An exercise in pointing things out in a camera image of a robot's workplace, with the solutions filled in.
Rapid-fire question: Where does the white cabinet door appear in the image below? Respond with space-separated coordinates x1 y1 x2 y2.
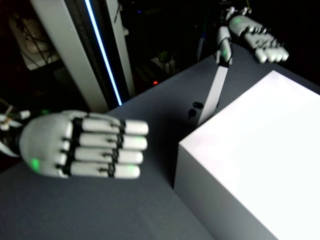
196 63 229 126

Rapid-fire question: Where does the small black object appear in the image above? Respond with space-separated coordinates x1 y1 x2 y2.
187 100 205 120

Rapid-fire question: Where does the large white box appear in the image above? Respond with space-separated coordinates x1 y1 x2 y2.
173 69 320 240

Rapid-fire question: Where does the white power strip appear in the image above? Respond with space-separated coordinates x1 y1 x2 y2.
150 51 177 75

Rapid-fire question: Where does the blue light strip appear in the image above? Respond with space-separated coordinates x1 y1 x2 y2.
83 0 124 106

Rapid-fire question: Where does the white metal pillar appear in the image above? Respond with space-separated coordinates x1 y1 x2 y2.
29 0 137 113

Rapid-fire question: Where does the white device with cables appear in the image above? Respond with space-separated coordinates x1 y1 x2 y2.
8 14 60 71

